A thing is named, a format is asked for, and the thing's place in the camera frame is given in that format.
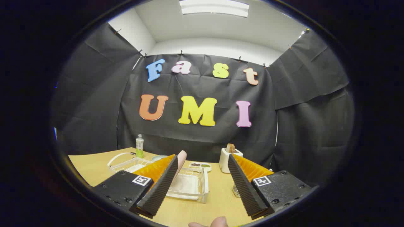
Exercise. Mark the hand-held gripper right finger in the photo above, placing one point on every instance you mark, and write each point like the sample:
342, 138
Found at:
246, 192

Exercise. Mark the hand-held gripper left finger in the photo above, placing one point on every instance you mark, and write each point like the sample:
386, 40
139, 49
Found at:
157, 192

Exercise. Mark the pink plate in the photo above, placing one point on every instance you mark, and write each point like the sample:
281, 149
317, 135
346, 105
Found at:
181, 159

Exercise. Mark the light blue plate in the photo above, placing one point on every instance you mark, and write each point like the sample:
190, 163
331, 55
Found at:
158, 157

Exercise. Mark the cream toaster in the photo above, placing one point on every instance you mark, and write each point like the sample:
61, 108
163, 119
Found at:
224, 162

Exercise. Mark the toast slices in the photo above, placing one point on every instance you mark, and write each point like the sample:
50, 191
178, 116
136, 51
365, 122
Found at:
230, 148

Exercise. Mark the clear bottle with green liquid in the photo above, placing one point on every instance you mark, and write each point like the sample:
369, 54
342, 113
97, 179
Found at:
139, 148

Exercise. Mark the white divided snack tray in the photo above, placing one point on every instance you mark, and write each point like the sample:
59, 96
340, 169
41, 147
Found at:
200, 166

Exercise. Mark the ceiling light panel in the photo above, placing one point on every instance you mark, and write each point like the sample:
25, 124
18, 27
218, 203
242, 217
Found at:
214, 8

